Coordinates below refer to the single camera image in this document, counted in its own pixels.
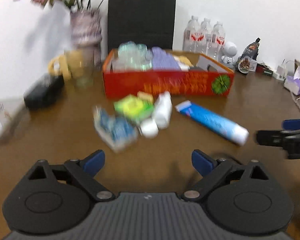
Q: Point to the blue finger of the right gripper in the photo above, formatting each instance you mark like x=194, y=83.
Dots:
x=291, y=124
x=289, y=141

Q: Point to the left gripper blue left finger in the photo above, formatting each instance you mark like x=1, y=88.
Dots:
x=82, y=174

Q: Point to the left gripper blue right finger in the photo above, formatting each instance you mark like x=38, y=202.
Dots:
x=213, y=174

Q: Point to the blue white toothpaste tube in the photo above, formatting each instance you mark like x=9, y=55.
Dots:
x=214, y=122

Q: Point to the blue blister pack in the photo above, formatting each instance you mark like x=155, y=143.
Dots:
x=115, y=131

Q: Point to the purple tissue pack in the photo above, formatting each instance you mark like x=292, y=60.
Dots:
x=292, y=83

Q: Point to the red green small box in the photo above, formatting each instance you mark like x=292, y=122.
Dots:
x=264, y=69

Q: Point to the white spray bottle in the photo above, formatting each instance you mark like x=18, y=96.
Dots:
x=162, y=110

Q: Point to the white contact lens case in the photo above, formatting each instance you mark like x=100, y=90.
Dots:
x=148, y=128

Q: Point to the green tissue pack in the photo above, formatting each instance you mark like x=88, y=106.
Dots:
x=134, y=109

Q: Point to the black sauce pouch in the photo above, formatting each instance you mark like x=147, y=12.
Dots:
x=247, y=61

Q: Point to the beige eraser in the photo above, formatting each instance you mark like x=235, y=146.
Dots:
x=145, y=97

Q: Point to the white robot figurine speaker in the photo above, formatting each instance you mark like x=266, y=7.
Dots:
x=229, y=51

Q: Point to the red cardboard tray box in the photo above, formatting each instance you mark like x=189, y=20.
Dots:
x=207, y=77

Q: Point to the yellow mug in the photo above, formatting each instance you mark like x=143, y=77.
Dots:
x=65, y=64

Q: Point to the plush corgi toy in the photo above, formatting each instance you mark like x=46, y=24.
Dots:
x=183, y=62

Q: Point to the clear glass cup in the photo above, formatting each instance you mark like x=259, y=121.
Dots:
x=87, y=78

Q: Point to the right water bottle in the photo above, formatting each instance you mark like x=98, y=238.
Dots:
x=217, y=40

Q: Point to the water bottle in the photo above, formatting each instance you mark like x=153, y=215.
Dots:
x=190, y=34
x=217, y=40
x=204, y=36

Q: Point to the middle water bottle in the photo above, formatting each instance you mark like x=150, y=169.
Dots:
x=204, y=36

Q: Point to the crumpled clear plastic wrap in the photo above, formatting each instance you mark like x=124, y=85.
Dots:
x=132, y=57

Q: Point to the left water bottle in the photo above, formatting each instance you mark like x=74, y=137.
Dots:
x=190, y=34

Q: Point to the purple textured vase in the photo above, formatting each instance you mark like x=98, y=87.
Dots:
x=86, y=31

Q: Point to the black paper bag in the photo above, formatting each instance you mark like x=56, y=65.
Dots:
x=149, y=22

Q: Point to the white wall charger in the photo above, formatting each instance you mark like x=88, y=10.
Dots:
x=286, y=68

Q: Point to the purple drawstring pouch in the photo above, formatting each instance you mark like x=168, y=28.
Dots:
x=162, y=60

